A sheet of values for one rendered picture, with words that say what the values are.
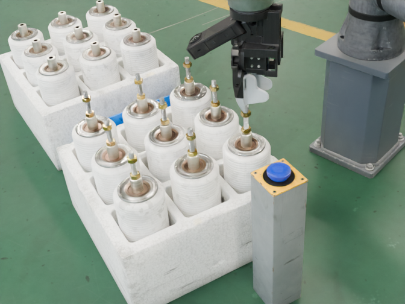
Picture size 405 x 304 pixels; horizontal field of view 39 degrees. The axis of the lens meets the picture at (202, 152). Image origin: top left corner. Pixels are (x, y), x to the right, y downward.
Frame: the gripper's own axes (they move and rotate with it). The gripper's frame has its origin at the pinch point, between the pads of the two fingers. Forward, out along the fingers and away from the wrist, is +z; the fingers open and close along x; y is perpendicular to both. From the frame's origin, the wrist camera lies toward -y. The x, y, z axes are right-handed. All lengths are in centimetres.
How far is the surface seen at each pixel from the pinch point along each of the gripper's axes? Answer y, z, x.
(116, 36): -45, 11, 43
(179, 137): -13.3, 9.2, -0.1
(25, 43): -68, 10, 35
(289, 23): -4, 35, 104
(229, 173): -2.1, 14.1, -3.9
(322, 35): 8, 35, 96
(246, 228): 2.0, 23.5, -9.4
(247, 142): 1.0, 8.2, -1.1
